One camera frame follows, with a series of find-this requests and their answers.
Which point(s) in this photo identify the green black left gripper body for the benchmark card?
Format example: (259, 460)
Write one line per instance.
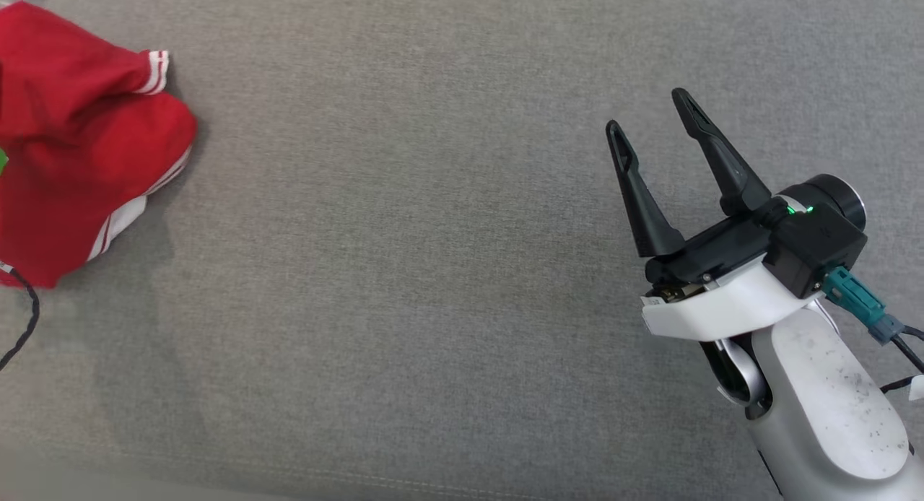
(2, 162)

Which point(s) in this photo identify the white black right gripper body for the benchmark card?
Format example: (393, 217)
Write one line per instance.
(722, 306)

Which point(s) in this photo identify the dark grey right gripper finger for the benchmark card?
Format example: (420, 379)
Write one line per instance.
(736, 183)
(646, 219)

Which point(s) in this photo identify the red white basketball jersey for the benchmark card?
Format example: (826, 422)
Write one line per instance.
(79, 162)

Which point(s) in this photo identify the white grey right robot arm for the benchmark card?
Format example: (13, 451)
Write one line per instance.
(830, 414)

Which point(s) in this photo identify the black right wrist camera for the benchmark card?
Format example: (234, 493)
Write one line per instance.
(816, 241)

